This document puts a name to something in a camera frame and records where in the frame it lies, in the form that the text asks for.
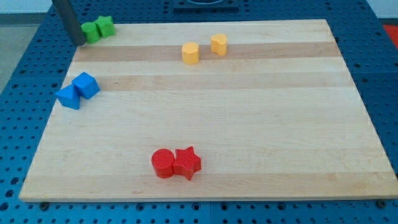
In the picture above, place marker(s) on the green star block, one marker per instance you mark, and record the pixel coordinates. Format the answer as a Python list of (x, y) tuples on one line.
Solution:
[(105, 26)]

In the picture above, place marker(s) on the red star block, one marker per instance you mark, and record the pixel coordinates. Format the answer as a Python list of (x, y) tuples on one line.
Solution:
[(186, 162)]

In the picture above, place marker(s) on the light wooden board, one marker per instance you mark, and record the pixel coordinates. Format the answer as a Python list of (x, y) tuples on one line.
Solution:
[(277, 118)]

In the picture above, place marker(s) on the red cylinder block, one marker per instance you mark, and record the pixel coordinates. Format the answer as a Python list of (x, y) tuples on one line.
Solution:
[(162, 161)]

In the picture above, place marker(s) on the yellow hexagon block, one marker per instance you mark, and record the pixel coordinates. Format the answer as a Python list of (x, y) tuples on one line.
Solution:
[(190, 53)]

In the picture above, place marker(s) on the yellow heart block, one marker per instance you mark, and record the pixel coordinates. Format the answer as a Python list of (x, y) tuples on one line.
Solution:
[(219, 44)]

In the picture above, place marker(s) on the blue cube block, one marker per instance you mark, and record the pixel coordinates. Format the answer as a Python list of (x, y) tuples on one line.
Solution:
[(86, 85)]

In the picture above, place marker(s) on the blue triangle block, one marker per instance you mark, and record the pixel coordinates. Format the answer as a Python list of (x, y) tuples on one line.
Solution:
[(69, 97)]

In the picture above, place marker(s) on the green cylinder block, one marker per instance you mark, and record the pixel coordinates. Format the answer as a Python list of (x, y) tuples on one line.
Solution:
[(90, 32)]

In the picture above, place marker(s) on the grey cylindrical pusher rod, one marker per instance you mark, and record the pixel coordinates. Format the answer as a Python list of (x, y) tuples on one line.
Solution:
[(70, 21)]

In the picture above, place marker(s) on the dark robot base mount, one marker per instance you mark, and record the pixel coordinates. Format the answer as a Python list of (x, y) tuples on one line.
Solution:
[(185, 5)]

